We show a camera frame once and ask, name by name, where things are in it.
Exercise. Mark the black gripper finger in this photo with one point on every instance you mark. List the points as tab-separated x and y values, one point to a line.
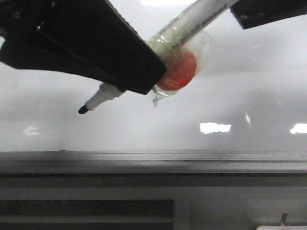
253	13
88	38

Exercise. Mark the white black-tipped whiteboard marker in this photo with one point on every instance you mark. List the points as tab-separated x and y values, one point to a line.
186	32

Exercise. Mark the red ball taped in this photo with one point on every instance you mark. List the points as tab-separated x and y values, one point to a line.
181	68

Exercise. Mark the white glossy whiteboard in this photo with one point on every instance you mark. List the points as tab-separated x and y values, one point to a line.
252	95

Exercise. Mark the white box corner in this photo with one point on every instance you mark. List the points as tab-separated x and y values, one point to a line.
282	227

